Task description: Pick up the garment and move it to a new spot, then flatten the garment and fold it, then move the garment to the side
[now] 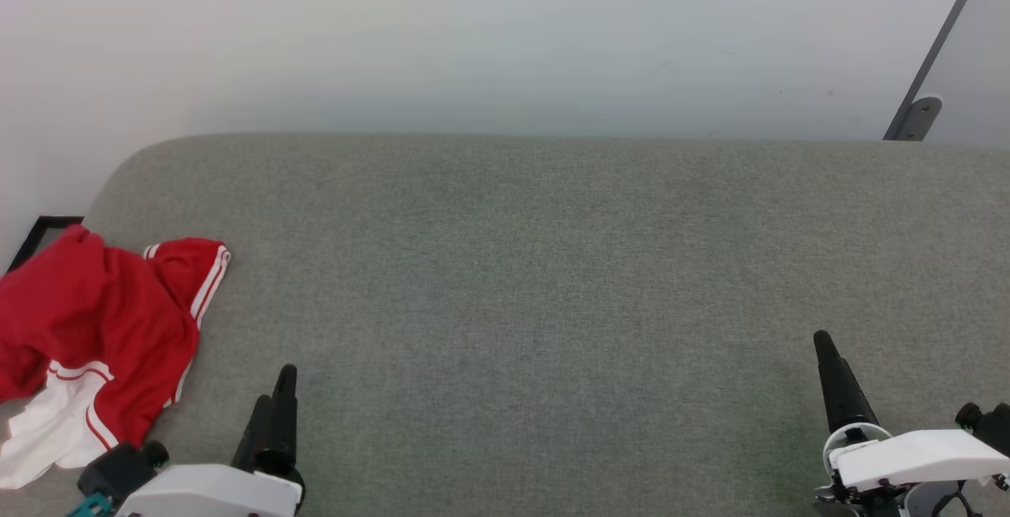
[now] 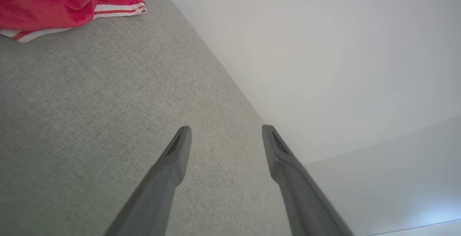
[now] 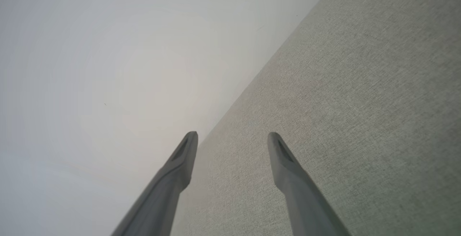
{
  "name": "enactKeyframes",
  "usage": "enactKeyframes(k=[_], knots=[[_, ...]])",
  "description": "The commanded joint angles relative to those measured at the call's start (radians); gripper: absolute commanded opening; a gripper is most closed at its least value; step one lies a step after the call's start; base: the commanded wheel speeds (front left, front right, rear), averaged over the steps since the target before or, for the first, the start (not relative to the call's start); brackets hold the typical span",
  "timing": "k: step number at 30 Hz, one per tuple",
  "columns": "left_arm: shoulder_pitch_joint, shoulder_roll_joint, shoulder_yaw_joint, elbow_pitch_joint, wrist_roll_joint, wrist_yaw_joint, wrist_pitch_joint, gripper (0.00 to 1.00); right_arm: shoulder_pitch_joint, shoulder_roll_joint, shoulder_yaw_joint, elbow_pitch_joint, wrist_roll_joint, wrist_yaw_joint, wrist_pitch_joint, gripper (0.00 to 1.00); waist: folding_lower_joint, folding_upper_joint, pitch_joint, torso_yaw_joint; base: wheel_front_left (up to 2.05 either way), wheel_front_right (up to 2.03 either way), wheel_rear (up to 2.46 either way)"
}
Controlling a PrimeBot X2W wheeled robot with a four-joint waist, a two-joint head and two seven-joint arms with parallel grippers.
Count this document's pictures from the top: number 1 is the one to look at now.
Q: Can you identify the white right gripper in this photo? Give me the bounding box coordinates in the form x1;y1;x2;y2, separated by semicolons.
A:
814;331;1010;517

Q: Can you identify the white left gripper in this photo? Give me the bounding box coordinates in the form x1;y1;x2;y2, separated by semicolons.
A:
114;364;307;517

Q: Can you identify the red and white garment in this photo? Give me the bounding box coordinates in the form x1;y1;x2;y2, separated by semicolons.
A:
0;225;232;491

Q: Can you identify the grey metal bracket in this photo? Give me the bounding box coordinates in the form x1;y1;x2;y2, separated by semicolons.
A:
882;0;1010;148
895;96;944;142

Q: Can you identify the black floor frame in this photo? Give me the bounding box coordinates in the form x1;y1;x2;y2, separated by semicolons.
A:
6;215;84;274

